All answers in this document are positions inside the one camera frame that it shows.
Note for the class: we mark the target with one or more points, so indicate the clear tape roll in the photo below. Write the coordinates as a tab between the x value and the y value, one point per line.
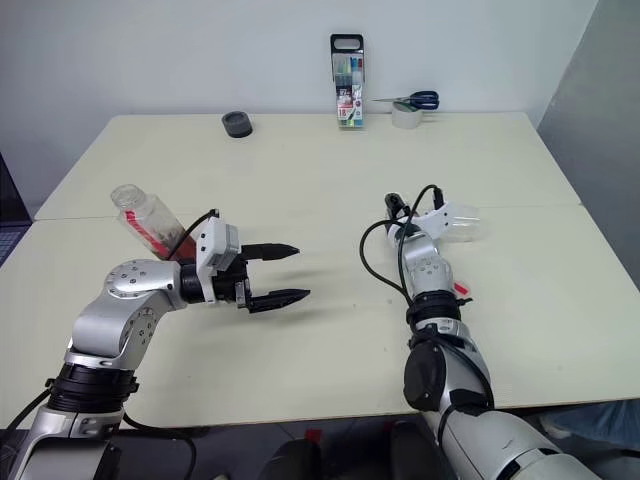
406	120

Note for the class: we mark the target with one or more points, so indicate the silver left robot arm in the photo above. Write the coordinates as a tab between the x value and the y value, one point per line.
130	285

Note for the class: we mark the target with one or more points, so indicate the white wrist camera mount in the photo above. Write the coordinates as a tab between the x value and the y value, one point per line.
432	220
215	245

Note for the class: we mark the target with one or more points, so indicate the small red tag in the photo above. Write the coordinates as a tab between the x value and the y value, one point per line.
461	289

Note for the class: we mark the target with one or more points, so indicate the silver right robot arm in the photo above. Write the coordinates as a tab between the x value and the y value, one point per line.
430	270

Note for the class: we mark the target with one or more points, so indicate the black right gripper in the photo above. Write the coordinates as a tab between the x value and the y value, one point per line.
395	204

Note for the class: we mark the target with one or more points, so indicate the marker pen pack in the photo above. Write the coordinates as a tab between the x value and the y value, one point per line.
348	100

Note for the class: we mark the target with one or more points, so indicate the clear plastic cup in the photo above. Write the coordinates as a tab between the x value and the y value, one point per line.
467	227

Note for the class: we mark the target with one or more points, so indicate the bluish plastic bag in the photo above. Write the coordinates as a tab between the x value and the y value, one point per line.
595	422

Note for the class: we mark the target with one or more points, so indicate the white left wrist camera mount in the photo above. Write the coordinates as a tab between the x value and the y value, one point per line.
215	245

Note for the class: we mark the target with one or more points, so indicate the clear plastic bottle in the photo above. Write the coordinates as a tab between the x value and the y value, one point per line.
145	215

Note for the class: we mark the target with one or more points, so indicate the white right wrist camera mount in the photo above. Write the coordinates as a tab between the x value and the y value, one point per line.
432	220

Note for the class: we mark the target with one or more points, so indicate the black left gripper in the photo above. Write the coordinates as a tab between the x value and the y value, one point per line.
227	287

